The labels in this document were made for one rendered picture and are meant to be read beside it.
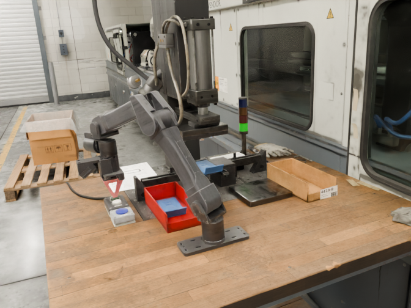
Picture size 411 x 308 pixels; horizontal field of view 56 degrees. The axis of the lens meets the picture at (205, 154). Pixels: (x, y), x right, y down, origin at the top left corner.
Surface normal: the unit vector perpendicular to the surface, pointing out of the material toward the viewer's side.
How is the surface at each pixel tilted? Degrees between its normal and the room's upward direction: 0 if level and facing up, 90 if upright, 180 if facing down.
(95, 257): 0
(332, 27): 90
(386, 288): 90
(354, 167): 90
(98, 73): 90
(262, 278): 0
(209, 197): 54
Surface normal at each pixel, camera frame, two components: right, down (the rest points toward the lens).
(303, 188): -0.91, 0.17
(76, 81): 0.35, 0.26
